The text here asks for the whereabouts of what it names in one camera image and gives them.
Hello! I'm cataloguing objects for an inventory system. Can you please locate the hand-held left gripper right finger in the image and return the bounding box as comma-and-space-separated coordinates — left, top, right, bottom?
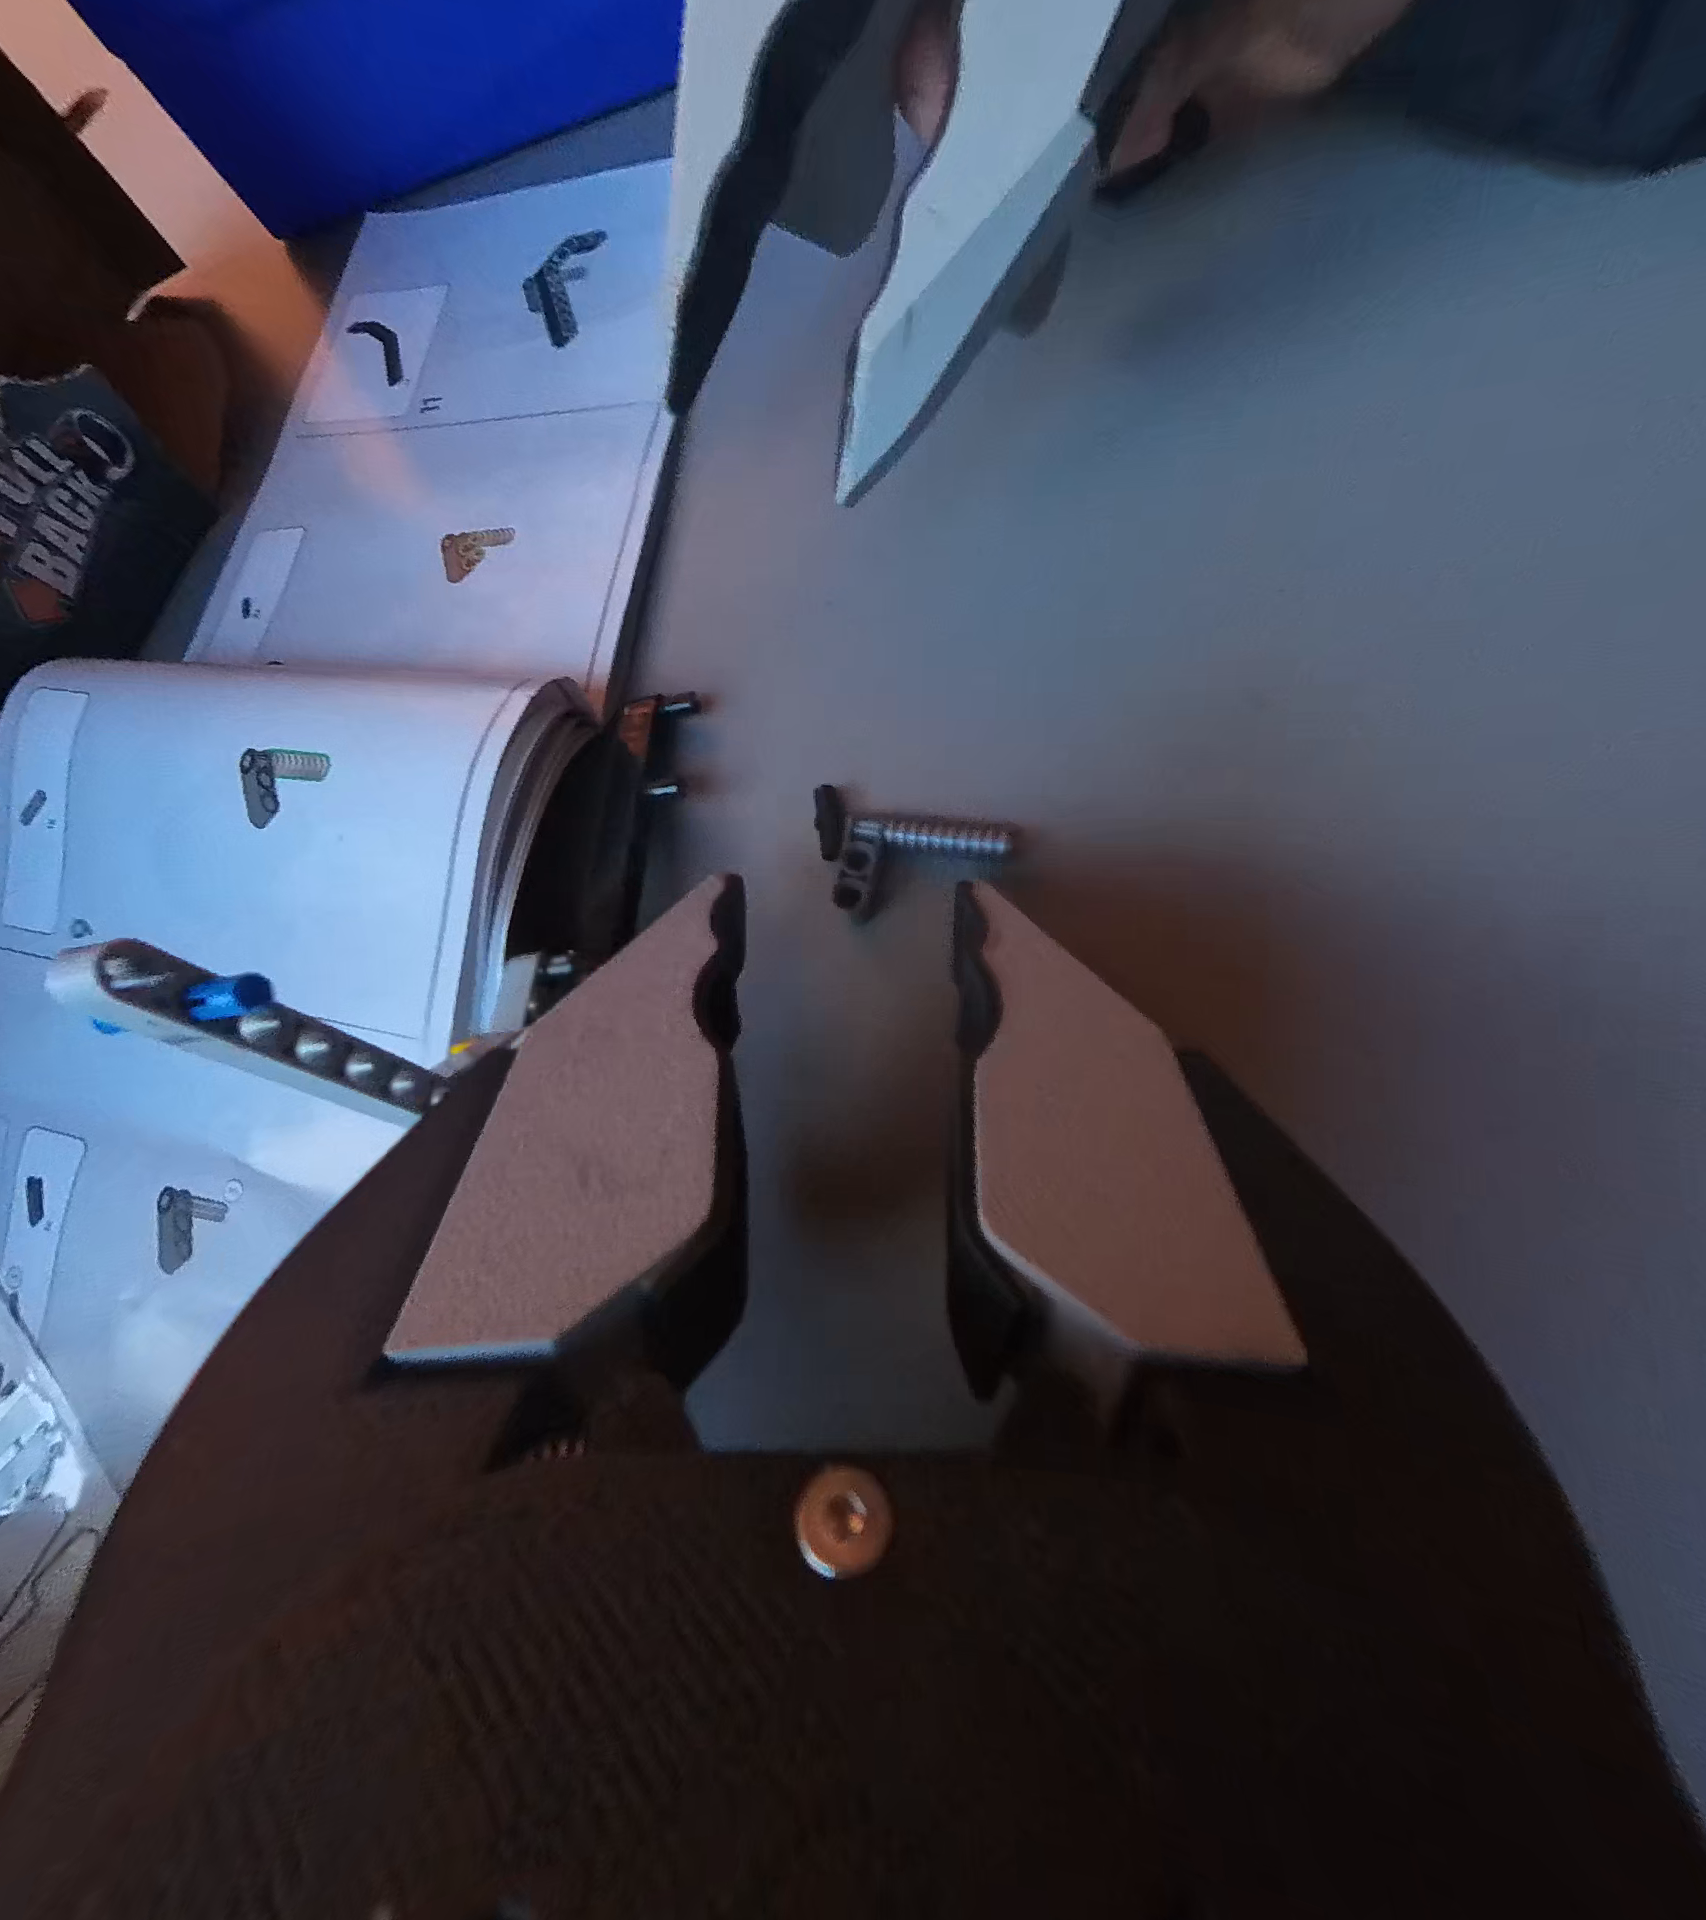
946, 880, 1309, 1399

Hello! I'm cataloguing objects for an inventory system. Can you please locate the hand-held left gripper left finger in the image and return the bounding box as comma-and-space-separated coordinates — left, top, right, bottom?
379, 873, 753, 1390

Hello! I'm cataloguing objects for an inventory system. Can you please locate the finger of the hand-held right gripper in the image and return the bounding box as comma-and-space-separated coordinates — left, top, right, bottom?
832, 0, 1174, 510
664, 0, 934, 418

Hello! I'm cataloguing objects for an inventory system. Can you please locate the grey lego connector with spring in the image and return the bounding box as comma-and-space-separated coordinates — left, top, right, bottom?
810, 780, 1022, 921

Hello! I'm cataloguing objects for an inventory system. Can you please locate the person's right forearm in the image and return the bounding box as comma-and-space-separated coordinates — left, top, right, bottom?
1323, 0, 1706, 180

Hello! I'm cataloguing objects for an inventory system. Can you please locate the grey lego beam blue pin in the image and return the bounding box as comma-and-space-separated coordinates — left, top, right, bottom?
43, 936, 497, 1123

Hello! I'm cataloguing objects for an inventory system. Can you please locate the black lego piece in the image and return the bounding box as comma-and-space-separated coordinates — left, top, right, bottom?
609, 690, 707, 932

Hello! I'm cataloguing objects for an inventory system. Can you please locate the open lego instruction booklet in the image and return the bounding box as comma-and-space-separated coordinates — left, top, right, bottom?
0, 157, 683, 1503

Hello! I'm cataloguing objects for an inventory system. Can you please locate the dark printed lego box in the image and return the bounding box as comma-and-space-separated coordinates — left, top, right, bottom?
0, 332, 219, 667

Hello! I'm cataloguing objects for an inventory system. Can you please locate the person's right hand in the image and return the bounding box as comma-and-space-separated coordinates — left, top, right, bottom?
894, 0, 1396, 171

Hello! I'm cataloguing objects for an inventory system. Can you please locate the blue plastic bin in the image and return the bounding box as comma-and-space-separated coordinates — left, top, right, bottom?
64, 0, 687, 243

